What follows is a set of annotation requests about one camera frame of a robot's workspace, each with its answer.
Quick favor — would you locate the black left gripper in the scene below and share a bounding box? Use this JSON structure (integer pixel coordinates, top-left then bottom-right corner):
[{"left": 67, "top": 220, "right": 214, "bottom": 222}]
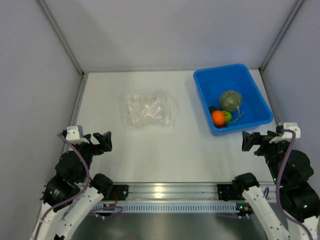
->
[{"left": 69, "top": 131, "right": 111, "bottom": 183}]

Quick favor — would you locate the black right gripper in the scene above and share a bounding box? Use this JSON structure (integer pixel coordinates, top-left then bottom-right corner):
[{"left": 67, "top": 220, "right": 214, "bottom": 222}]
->
[{"left": 242, "top": 129, "right": 290, "bottom": 184}]

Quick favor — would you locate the dark red toy fruit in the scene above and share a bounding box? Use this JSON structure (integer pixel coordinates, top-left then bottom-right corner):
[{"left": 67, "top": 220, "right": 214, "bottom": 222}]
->
[{"left": 217, "top": 124, "right": 228, "bottom": 129}]

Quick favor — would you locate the lime green toy fruit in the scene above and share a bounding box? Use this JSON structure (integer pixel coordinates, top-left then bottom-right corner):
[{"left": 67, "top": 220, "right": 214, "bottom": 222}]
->
[{"left": 222, "top": 110, "right": 232, "bottom": 123}]

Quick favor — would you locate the orange toy fruit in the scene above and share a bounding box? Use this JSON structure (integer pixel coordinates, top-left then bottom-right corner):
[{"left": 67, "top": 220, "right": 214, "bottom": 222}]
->
[{"left": 211, "top": 110, "right": 226, "bottom": 127}]

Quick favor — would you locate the green netted toy melon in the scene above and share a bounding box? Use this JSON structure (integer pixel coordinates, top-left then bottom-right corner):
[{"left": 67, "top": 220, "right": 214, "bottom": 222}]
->
[{"left": 218, "top": 90, "right": 245, "bottom": 124}]

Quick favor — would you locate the dark green toy avocado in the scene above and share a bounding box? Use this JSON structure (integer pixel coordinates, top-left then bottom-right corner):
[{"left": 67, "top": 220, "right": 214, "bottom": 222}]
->
[{"left": 208, "top": 105, "right": 217, "bottom": 114}]

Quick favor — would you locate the clear polka dot zip bag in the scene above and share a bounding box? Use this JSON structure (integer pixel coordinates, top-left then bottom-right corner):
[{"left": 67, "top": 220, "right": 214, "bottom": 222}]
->
[{"left": 119, "top": 88, "right": 181, "bottom": 128}]

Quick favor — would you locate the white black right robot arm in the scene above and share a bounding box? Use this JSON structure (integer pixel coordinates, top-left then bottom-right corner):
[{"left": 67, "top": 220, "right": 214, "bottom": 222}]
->
[{"left": 232, "top": 127, "right": 320, "bottom": 240}]

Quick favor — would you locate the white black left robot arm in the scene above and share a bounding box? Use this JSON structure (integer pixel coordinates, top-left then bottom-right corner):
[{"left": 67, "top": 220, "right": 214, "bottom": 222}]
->
[{"left": 30, "top": 125, "right": 114, "bottom": 240}]

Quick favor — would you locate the blue plastic bin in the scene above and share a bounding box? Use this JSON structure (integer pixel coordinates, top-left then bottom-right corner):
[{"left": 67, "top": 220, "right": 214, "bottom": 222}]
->
[{"left": 193, "top": 63, "right": 273, "bottom": 136}]

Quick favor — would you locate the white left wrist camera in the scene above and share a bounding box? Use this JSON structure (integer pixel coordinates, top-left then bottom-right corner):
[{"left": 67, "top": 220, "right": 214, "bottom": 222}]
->
[{"left": 65, "top": 125, "right": 86, "bottom": 145}]

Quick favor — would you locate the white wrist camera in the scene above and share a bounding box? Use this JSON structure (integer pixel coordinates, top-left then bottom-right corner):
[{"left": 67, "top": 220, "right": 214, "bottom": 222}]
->
[
  {"left": 269, "top": 122, "right": 301, "bottom": 144},
  {"left": 65, "top": 125, "right": 86, "bottom": 145}
]

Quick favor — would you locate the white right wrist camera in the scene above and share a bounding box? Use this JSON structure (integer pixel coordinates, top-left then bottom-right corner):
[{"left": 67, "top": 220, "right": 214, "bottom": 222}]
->
[{"left": 269, "top": 122, "right": 301, "bottom": 144}]

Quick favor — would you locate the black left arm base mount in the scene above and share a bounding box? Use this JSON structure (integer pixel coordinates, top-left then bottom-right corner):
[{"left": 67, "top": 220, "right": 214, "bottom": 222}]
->
[{"left": 108, "top": 184, "right": 129, "bottom": 201}]

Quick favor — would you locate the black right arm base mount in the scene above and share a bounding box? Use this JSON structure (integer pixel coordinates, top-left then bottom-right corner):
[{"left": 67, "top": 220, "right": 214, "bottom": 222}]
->
[{"left": 216, "top": 183, "right": 242, "bottom": 201}]

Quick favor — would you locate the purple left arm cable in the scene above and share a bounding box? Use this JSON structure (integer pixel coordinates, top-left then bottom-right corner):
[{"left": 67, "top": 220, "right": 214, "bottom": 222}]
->
[{"left": 33, "top": 132, "right": 123, "bottom": 240}]

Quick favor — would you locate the white slotted cable duct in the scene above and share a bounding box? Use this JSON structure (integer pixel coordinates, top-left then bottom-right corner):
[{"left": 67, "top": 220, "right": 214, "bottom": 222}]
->
[{"left": 92, "top": 202, "right": 251, "bottom": 213}]

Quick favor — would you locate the aluminium frame rail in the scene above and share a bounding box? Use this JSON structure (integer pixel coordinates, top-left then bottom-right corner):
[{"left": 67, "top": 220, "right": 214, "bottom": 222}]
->
[{"left": 101, "top": 182, "right": 231, "bottom": 202}]

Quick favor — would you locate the right vertical frame post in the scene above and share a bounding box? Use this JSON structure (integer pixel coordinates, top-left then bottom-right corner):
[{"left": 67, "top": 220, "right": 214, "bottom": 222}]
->
[{"left": 259, "top": 0, "right": 306, "bottom": 74}]

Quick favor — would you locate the vertical frame post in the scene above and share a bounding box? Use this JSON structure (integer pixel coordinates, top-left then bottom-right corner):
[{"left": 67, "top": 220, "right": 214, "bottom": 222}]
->
[
  {"left": 35, "top": 0, "right": 84, "bottom": 77},
  {"left": 259, "top": 0, "right": 306, "bottom": 74}
]

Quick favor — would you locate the left vertical frame post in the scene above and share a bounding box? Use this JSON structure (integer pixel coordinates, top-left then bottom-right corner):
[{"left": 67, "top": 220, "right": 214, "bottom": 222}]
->
[{"left": 35, "top": 0, "right": 84, "bottom": 77}]

